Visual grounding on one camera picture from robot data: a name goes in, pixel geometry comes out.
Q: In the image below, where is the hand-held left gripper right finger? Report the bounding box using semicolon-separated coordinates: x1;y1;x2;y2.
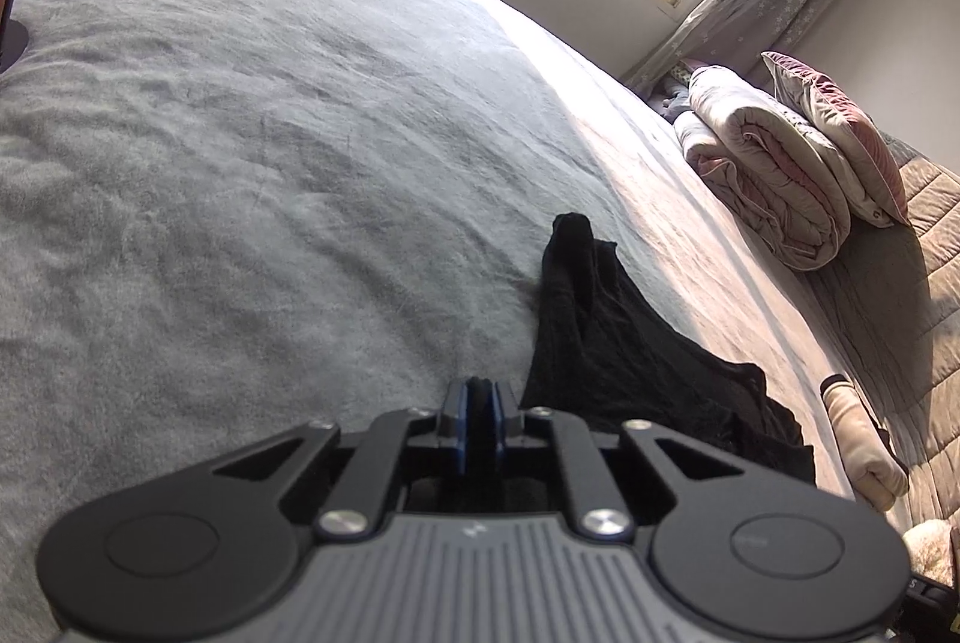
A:
480;380;740;543

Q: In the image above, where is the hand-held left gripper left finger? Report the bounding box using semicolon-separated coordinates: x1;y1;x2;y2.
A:
212;379;475;543

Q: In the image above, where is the black garment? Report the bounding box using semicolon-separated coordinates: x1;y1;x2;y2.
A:
420;211;818;518

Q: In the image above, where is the white fluffy cushion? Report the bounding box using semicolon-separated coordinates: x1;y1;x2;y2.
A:
899;518;960;585

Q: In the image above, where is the folded beige garment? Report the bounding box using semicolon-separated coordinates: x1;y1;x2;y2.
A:
819;372;911;513

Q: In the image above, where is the grey quilted headboard cover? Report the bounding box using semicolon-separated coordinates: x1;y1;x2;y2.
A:
804;136;960;540

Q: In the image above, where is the folded beige pink quilt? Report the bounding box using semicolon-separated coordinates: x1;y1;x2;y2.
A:
672;63;853;274

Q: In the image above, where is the colourful cloth pile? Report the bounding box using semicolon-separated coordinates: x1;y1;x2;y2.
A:
648;59;695;124

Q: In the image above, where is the pink and grey pillow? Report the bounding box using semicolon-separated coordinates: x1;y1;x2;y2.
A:
760;50;913;230

